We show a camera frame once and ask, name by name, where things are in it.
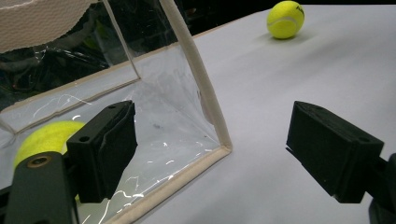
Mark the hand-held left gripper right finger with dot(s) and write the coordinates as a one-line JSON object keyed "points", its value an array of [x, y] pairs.
{"points": [[333, 149]]}

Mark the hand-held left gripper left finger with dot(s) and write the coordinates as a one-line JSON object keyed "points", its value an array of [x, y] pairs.
{"points": [[102, 149]]}

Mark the yellow tennis ball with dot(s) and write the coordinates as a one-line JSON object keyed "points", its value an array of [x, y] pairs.
{"points": [[285, 20], [46, 140]]}

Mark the clear plastic bag beige trim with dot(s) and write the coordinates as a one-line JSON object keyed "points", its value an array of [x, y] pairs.
{"points": [[174, 102]]}

